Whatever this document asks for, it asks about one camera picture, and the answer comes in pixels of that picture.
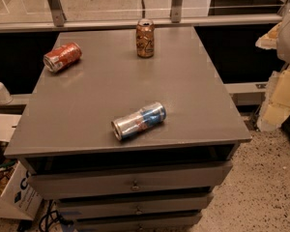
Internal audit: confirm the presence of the grey metal railing frame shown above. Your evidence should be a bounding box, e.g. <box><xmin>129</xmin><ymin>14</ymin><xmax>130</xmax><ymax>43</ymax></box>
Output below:
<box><xmin>0</xmin><ymin>0</ymin><xmax>290</xmax><ymax>32</ymax></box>

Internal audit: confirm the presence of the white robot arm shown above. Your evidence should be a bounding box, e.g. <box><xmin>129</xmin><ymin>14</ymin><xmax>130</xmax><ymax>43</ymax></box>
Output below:
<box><xmin>255</xmin><ymin>9</ymin><xmax>290</xmax><ymax>131</ymax></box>

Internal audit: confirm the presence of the red coke can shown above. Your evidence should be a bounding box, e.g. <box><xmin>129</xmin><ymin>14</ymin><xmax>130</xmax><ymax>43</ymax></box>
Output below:
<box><xmin>43</xmin><ymin>43</ymin><xmax>82</xmax><ymax>73</ymax></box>

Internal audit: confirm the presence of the grey drawer cabinet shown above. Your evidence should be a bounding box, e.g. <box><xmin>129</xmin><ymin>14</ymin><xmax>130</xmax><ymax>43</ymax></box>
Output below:
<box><xmin>6</xmin><ymin>27</ymin><xmax>250</xmax><ymax>232</ymax></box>

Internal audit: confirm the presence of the silver blue energy drink can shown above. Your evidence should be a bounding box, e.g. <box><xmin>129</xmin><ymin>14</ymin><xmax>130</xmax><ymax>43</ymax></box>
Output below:
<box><xmin>111</xmin><ymin>101</ymin><xmax>166</xmax><ymax>140</ymax></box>

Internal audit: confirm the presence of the orange brown upright can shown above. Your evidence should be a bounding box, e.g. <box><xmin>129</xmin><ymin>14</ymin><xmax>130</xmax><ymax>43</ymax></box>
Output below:
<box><xmin>136</xmin><ymin>18</ymin><xmax>155</xmax><ymax>58</ymax></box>

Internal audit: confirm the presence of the white cardboard box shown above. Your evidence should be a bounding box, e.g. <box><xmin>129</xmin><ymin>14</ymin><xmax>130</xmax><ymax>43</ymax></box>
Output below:
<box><xmin>0</xmin><ymin>162</ymin><xmax>42</xmax><ymax>220</ymax></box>

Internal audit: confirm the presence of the black cable bundle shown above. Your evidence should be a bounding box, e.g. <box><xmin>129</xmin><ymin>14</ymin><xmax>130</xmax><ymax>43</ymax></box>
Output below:
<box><xmin>38</xmin><ymin>200</ymin><xmax>75</xmax><ymax>232</ymax></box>

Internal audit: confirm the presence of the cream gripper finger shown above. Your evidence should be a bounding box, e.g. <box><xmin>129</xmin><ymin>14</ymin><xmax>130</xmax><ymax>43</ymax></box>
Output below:
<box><xmin>256</xmin><ymin>65</ymin><xmax>290</xmax><ymax>131</ymax></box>
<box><xmin>255</xmin><ymin>23</ymin><xmax>281</xmax><ymax>49</ymax></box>

